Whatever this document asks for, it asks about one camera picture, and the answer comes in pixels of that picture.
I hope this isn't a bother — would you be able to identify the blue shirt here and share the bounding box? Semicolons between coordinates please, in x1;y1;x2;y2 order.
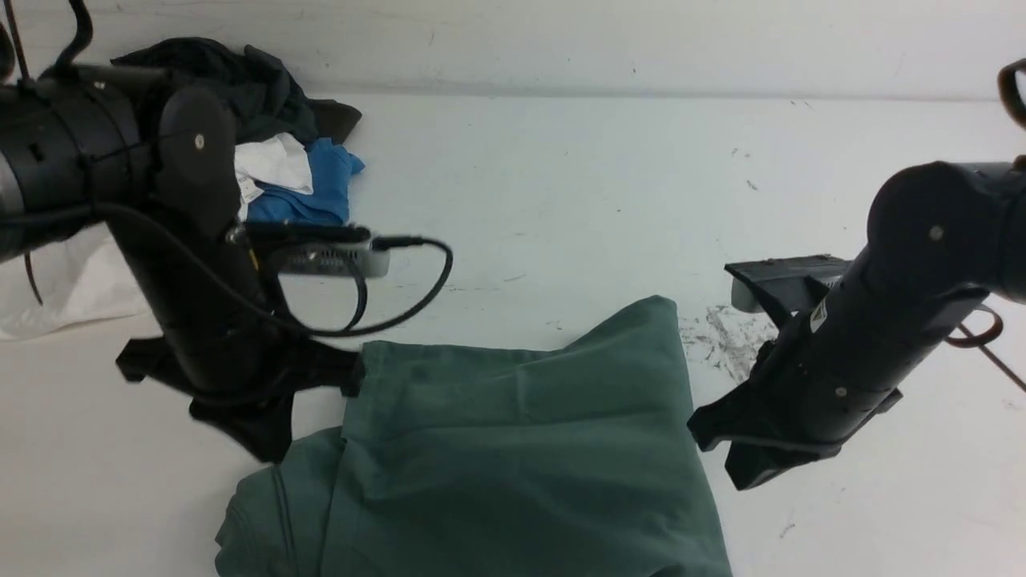
235;134;364;225

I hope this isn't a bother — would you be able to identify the white shirt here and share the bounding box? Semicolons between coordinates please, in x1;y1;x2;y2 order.
1;134;313;342

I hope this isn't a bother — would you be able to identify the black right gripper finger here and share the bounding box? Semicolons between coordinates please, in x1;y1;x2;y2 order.
725;443;838;490

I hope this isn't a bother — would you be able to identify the green long-sleeve top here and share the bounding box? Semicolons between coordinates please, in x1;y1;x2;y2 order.
215;296;732;576

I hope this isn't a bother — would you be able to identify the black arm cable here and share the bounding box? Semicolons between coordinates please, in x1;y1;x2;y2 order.
0;0;453;339
942;57;1026;393

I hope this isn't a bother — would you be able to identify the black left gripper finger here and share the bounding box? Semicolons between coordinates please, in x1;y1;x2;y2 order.
189;395;294;464

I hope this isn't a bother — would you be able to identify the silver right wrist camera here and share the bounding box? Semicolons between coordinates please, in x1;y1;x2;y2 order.
725;255;852;315

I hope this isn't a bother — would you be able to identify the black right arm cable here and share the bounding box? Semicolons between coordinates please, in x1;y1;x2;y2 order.
942;57;1026;393

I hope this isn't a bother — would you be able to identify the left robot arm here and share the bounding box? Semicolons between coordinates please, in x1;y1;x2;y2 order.
2;66;357;463

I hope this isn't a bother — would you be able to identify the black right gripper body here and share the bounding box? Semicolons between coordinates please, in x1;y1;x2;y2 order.
689;279;903;453

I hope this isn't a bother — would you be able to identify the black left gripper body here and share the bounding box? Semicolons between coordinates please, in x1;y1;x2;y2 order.
115;337;362;401

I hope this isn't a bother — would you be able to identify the dark grey shirt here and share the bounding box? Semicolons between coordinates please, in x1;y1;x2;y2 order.
111;37;362;146

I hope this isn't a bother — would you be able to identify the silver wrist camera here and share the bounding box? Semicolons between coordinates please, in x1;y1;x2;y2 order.
725;255;852;315
240;222;390;279

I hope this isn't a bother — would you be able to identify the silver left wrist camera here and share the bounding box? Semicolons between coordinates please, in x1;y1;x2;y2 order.
240;222;390;279

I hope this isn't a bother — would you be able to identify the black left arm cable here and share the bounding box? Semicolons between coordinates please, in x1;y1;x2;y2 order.
0;0;453;339

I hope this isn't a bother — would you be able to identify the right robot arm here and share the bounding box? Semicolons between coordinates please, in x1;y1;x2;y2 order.
688;157;1024;490

